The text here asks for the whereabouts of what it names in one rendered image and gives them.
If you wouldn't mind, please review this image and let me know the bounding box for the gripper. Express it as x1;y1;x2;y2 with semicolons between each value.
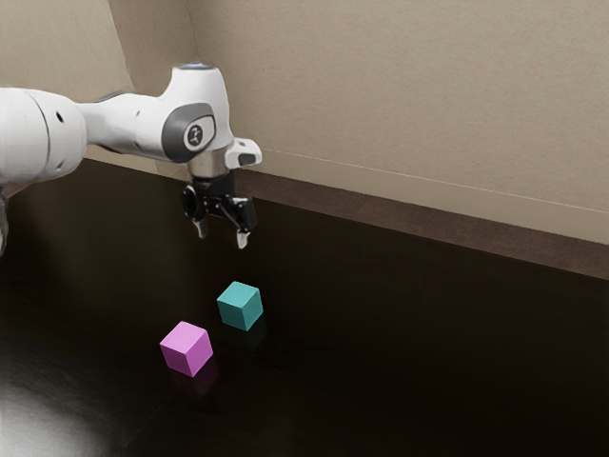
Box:
182;170;259;250

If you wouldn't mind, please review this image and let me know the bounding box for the teal block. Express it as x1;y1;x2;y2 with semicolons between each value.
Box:
216;280;265;332

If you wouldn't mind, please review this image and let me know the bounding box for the pink block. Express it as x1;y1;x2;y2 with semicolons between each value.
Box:
159;320;214;378

